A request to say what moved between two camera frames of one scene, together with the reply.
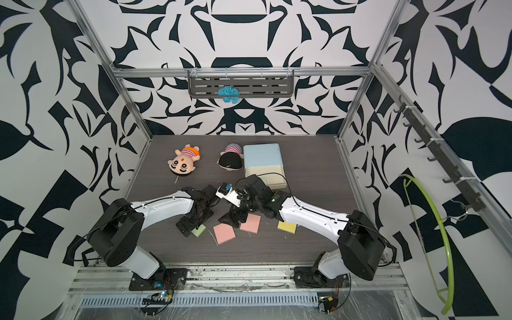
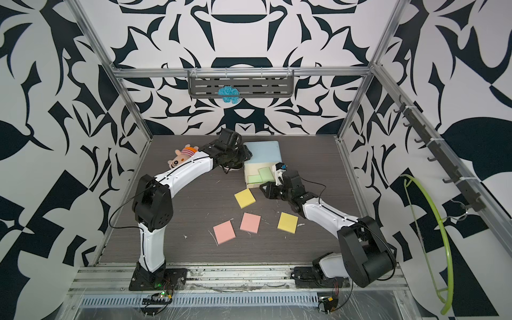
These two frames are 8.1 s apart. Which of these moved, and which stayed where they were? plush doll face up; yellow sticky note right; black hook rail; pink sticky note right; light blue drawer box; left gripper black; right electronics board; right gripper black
Moved: right gripper black; left gripper black
Stayed: yellow sticky note right; plush doll face up; black hook rail; light blue drawer box; pink sticky note right; right electronics board
